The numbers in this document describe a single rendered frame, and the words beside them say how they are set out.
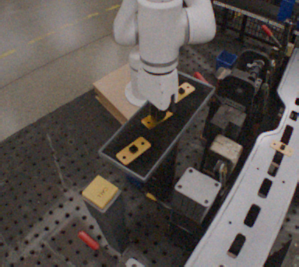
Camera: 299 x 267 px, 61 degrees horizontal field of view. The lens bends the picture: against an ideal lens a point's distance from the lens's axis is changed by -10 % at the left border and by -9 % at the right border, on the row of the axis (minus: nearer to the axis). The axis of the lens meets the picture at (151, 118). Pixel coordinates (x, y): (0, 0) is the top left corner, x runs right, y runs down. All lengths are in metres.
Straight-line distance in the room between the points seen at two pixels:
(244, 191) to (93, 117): 0.83
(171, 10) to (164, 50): 0.09
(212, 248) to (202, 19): 0.55
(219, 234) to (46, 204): 0.72
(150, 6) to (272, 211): 0.63
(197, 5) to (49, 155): 0.96
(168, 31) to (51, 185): 0.88
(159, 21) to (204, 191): 0.41
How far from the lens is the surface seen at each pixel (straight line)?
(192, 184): 0.70
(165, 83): 0.60
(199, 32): 0.56
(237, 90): 0.89
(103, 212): 0.64
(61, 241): 1.12
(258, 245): 0.80
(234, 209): 0.82
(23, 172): 1.30
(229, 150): 0.81
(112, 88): 1.37
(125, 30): 1.02
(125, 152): 0.68
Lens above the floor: 1.73
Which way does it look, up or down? 49 degrees down
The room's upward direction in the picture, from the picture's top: straight up
